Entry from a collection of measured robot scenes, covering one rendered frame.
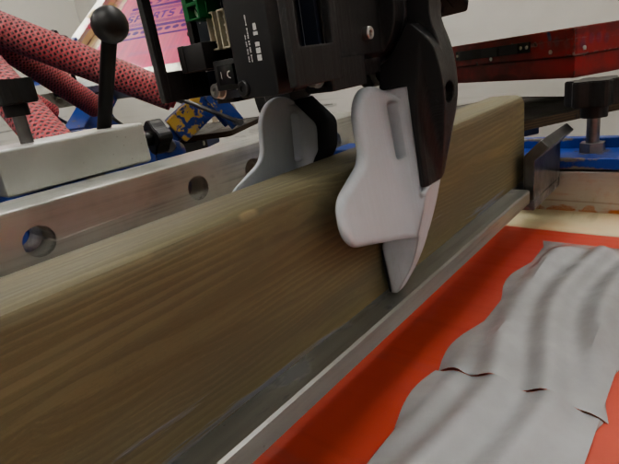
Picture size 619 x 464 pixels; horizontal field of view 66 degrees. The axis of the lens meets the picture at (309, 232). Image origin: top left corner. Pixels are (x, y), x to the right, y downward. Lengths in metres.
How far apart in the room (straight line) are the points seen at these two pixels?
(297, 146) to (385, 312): 0.09
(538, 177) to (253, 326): 0.28
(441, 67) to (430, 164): 0.04
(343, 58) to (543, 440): 0.15
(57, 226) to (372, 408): 0.25
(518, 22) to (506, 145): 1.92
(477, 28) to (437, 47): 2.15
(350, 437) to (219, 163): 0.30
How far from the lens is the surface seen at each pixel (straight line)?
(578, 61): 1.07
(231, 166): 0.45
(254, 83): 0.16
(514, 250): 0.38
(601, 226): 0.43
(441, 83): 0.19
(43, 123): 0.65
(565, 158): 0.45
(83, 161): 0.44
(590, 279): 0.33
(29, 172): 0.42
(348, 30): 0.17
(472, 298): 0.31
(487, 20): 2.32
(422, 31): 0.19
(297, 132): 0.23
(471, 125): 0.31
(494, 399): 0.22
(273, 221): 0.16
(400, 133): 0.20
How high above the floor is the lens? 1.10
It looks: 19 degrees down
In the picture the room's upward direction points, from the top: 9 degrees counter-clockwise
